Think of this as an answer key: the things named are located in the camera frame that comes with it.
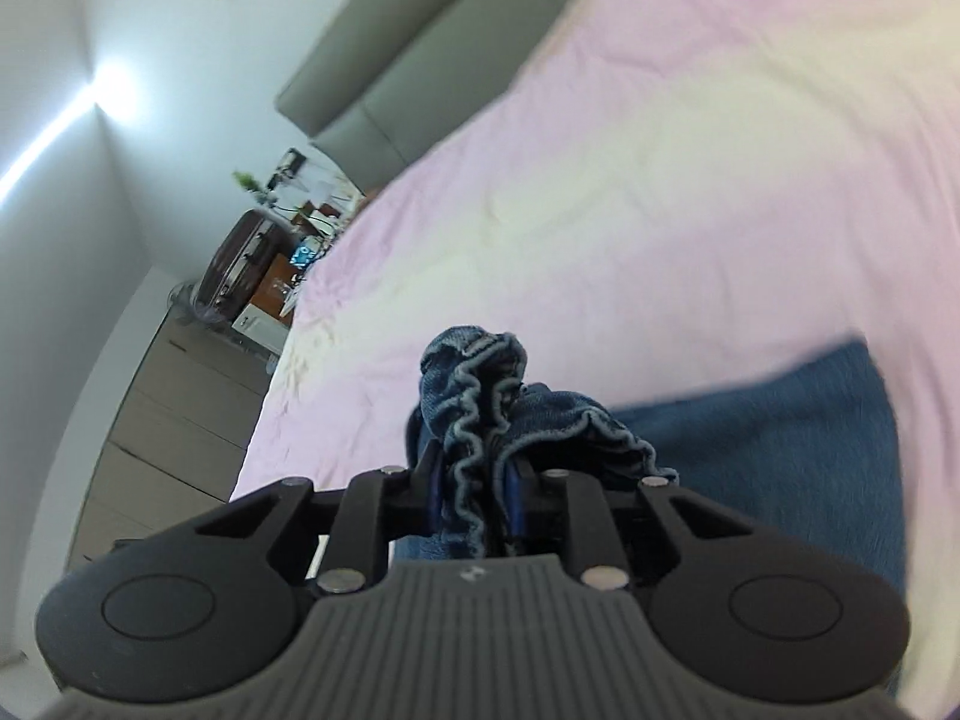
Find ceiling light strip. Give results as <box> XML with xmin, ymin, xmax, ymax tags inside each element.
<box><xmin>0</xmin><ymin>79</ymin><xmax>102</xmax><ymax>197</ymax></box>

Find pink floral duvet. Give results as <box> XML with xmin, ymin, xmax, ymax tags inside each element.
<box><xmin>229</xmin><ymin>0</ymin><xmax>960</xmax><ymax>698</ymax></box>

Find grey drawer cabinet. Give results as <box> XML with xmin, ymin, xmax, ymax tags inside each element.
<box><xmin>66</xmin><ymin>306</ymin><xmax>272</xmax><ymax>569</ymax></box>

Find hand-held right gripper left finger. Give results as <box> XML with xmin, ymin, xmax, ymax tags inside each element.
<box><xmin>191</xmin><ymin>441</ymin><xmax>445</xmax><ymax>595</ymax></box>

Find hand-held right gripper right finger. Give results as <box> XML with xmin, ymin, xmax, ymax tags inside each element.
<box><xmin>506</xmin><ymin>457</ymin><xmax>751</xmax><ymax>592</ymax></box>

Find standing fan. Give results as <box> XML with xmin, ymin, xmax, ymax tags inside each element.
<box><xmin>166</xmin><ymin>280</ymin><xmax>220</xmax><ymax>329</ymax></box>

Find wooden nightstand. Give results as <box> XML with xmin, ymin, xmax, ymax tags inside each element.
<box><xmin>238</xmin><ymin>255</ymin><xmax>320</xmax><ymax>327</ymax></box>

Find blue denim pants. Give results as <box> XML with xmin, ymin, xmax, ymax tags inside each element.
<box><xmin>394</xmin><ymin>325</ymin><xmax>908</xmax><ymax>593</ymax></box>

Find grey padded bed headboard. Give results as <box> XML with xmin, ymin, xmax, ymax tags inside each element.
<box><xmin>274</xmin><ymin>0</ymin><xmax>601</xmax><ymax>194</ymax></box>

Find brown suitcase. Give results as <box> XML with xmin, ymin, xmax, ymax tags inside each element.
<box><xmin>197</xmin><ymin>208</ymin><xmax>292</xmax><ymax>310</ymax></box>

